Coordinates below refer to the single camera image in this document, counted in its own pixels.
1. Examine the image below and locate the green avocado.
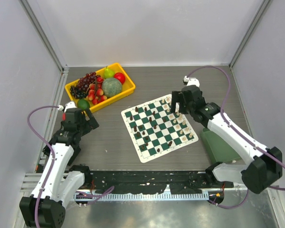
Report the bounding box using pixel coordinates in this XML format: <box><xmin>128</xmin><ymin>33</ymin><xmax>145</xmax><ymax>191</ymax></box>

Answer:
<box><xmin>76</xmin><ymin>99</ymin><xmax>90</xmax><ymax>110</ymax></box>

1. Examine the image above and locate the black grape bunch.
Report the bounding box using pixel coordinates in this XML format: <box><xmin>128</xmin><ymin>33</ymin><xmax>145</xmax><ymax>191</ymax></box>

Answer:
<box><xmin>70</xmin><ymin>85</ymin><xmax>87</xmax><ymax>99</ymax></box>

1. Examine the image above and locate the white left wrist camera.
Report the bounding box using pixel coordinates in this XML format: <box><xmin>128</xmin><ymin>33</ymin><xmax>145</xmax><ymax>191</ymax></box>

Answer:
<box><xmin>57</xmin><ymin>101</ymin><xmax>77</xmax><ymax>113</ymax></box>

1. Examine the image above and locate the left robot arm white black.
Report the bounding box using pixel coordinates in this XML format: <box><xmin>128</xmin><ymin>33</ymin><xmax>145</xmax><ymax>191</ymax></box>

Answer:
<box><xmin>19</xmin><ymin>108</ymin><xmax>99</xmax><ymax>228</ymax></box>

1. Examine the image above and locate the red apple in tray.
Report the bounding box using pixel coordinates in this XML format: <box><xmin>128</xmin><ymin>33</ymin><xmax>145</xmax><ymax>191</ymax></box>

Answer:
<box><xmin>114</xmin><ymin>72</ymin><xmax>126</xmax><ymax>85</ymax></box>

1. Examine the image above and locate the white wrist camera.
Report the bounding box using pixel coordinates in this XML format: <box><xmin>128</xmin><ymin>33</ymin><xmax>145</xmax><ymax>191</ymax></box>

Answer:
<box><xmin>57</xmin><ymin>101</ymin><xmax>77</xmax><ymax>113</ymax></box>
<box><xmin>183</xmin><ymin>76</ymin><xmax>200</xmax><ymax>87</ymax></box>

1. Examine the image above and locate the green plastic tray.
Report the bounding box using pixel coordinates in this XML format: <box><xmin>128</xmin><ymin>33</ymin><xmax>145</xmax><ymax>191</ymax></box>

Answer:
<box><xmin>200</xmin><ymin>128</ymin><xmax>241</xmax><ymax>164</ymax></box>

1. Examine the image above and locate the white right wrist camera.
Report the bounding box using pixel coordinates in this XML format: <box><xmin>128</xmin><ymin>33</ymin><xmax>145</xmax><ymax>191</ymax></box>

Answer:
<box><xmin>183</xmin><ymin>76</ymin><xmax>200</xmax><ymax>87</ymax></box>

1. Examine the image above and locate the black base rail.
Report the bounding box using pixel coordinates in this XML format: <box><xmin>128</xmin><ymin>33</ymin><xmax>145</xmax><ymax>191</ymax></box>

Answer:
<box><xmin>79</xmin><ymin>171</ymin><xmax>234</xmax><ymax>195</ymax></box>

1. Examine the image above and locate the green white chess board mat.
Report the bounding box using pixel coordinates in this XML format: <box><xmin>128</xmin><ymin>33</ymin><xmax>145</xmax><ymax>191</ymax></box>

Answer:
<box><xmin>121</xmin><ymin>94</ymin><xmax>199</xmax><ymax>163</ymax></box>

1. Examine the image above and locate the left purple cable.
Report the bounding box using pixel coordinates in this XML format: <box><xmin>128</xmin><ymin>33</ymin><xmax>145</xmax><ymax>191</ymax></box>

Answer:
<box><xmin>27</xmin><ymin>105</ymin><xmax>64</xmax><ymax>228</ymax></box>

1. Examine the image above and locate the green pear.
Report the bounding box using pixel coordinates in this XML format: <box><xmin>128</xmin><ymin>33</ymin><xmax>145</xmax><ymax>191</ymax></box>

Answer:
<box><xmin>104</xmin><ymin>66</ymin><xmax>115</xmax><ymax>79</ymax></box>

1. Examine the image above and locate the green netted melon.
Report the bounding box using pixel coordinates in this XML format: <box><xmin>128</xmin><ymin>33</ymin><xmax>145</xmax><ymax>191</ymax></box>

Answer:
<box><xmin>102</xmin><ymin>77</ymin><xmax>122</xmax><ymax>98</ymax></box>

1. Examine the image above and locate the dark purple grape bunch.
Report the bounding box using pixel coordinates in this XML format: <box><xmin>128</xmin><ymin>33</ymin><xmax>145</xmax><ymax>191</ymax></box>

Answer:
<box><xmin>76</xmin><ymin>72</ymin><xmax>96</xmax><ymax>93</ymax></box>

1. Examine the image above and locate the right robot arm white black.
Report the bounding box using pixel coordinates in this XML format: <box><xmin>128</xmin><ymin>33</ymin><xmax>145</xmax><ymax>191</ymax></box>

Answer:
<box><xmin>171</xmin><ymin>85</ymin><xmax>283</xmax><ymax>194</ymax></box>

